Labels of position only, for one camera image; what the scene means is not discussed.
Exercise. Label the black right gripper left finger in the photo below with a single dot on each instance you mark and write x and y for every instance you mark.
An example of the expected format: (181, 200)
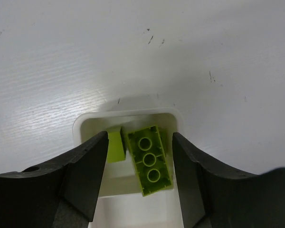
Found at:
(59, 193)

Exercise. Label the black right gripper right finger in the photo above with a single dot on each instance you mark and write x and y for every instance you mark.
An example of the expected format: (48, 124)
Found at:
(215, 195)

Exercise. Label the long lime green lego brick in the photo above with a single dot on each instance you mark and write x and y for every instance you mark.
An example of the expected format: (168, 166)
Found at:
(148, 154)

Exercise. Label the small lime green lego brick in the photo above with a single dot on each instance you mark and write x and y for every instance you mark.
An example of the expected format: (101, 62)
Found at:
(116, 146)

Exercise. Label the white compartment tray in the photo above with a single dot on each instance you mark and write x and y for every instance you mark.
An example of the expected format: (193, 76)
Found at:
(121, 203)

